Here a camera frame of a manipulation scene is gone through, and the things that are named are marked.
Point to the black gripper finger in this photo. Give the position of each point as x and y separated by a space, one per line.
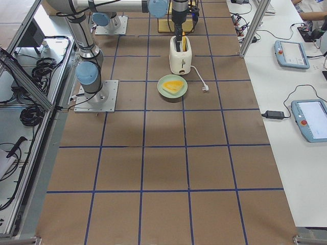
178 35

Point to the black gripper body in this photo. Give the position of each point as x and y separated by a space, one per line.
177 15

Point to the cream white toaster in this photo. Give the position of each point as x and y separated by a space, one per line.
180 62

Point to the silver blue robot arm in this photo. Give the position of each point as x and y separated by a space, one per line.
109 20
74 13

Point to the person forearm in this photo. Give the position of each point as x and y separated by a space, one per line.
313 16

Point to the yellow toast in toaster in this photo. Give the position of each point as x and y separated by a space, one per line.
184 42

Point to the yellow toast slice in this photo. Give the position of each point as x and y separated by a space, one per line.
173 87

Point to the light green plate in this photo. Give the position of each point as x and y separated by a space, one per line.
171 78

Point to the far blue teach pendant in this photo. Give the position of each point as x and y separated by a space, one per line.
291 54

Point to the blue teach pendant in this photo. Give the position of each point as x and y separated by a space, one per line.
291 54
310 116

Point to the black power adapter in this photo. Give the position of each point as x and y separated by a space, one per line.
273 115

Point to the black monitor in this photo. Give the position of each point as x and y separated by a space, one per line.
33 37

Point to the near blue teach pendant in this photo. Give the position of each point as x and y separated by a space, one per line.
310 116

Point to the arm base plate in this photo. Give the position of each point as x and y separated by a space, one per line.
120 31
103 101

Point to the aluminium frame post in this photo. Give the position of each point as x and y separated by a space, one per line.
258 16

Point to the aluminium frame rail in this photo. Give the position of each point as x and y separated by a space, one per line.
24 80

